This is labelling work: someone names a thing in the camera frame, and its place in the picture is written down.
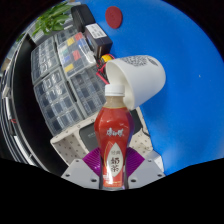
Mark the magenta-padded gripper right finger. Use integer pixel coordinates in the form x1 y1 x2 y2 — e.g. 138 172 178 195
125 147 166 190

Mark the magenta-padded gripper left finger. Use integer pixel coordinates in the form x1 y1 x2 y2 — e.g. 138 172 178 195
60 147 103 190

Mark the red drink bottle white cap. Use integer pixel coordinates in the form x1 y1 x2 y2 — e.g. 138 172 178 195
93 83 135 191

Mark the grey small-parts drawer cabinet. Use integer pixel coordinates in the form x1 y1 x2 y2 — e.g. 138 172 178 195
54 24 79 44
33 66 83 136
68 66 108 118
30 35 61 84

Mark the white cup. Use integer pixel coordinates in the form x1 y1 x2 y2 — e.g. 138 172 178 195
104 54 167 111

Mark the yellow multimeter with red leads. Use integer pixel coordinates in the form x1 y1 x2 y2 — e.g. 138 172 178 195
96 53 116 84

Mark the black box with white label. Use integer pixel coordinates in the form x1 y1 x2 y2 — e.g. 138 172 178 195
83 23 114 56

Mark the black flat case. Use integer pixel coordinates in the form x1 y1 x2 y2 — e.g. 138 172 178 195
70 3 94 34

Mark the green potted plant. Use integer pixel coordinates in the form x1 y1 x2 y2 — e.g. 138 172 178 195
31 2 76 37

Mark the flat round red coaster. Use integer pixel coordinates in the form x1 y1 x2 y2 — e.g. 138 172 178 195
104 5 124 30

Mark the black wall shelf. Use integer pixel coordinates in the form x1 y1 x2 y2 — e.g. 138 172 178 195
11 33 69 168

